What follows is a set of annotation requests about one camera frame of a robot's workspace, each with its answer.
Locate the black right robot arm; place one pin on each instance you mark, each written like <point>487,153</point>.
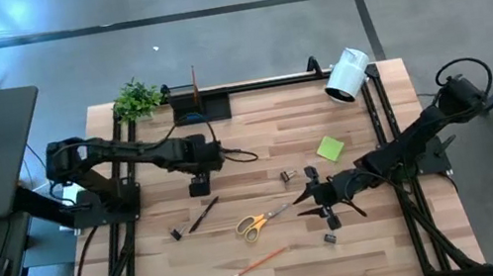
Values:
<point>403,147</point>

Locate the green sticky note pad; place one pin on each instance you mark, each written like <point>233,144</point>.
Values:
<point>330,148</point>

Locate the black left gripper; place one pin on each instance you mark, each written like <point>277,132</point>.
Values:
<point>204,155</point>

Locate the orange pencil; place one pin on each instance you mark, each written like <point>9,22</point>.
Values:
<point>260,262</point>

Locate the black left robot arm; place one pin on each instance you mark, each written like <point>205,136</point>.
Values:
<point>128,152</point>

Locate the white power adapter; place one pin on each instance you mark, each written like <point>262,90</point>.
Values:
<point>71,192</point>

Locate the black pen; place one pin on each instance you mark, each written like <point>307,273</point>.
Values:
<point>204,214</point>

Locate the green plant in white pot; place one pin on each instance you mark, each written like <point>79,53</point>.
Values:
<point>136,101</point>

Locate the black mesh desk organizer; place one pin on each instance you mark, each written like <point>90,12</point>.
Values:
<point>213,106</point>

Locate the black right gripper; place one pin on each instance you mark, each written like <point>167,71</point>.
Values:
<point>333,189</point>

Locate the black aluminium table frame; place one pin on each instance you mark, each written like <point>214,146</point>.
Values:
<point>373,101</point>

